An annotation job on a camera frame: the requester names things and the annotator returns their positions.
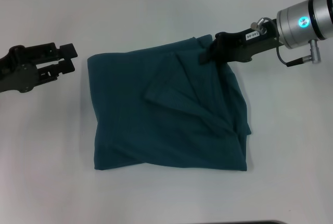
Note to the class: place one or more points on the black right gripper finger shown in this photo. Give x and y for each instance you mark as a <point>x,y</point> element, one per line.
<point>206,56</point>

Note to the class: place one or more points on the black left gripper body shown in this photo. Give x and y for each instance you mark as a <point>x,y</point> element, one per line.
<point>20,69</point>

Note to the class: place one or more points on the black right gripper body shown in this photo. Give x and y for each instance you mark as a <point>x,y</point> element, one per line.
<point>239,47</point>

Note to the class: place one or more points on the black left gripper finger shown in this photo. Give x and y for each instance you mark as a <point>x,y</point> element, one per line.
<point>69,50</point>
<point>66,68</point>

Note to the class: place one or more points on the teal t-shirt with FREE print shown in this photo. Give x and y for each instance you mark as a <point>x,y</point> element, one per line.
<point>169,104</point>

